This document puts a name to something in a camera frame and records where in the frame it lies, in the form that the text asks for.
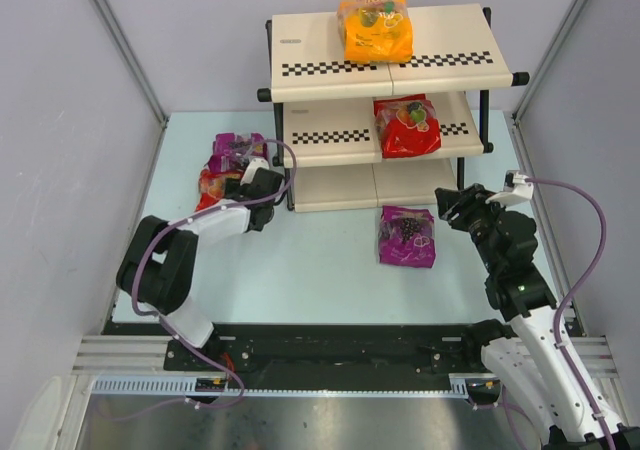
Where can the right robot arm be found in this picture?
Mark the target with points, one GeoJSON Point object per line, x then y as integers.
{"type": "Point", "coordinates": [528, 349]}

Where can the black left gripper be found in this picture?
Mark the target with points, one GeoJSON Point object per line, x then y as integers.
{"type": "Point", "coordinates": [235, 188]}

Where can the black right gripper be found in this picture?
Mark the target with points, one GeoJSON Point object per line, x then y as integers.
{"type": "Point", "coordinates": [463, 206]}

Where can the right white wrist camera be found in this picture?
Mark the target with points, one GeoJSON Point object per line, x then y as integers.
{"type": "Point", "coordinates": [516, 190]}

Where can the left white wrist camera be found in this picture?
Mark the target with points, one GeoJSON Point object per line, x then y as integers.
{"type": "Point", "coordinates": [253, 166]}

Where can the red fruit gummy bag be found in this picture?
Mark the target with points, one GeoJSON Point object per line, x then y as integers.
{"type": "Point", "coordinates": [407, 127]}
{"type": "Point", "coordinates": [212, 186]}

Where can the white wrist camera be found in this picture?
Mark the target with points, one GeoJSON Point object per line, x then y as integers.
{"type": "Point", "coordinates": [253, 166]}
{"type": "Point", "coordinates": [516, 190]}

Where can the beige three-tier shelf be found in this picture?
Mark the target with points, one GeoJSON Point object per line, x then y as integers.
{"type": "Point", "coordinates": [324, 107]}

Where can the orange mango gummy bag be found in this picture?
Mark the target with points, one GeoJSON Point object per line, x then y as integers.
{"type": "Point", "coordinates": [375, 31]}

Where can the grey cable duct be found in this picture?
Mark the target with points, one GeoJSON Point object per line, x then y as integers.
{"type": "Point", "coordinates": [414, 384]}

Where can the purple grape gummy bag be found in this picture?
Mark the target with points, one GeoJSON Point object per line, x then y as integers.
{"type": "Point", "coordinates": [233, 152]}
{"type": "Point", "coordinates": [406, 237]}

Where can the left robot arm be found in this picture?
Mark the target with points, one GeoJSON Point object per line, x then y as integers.
{"type": "Point", "coordinates": [158, 266]}

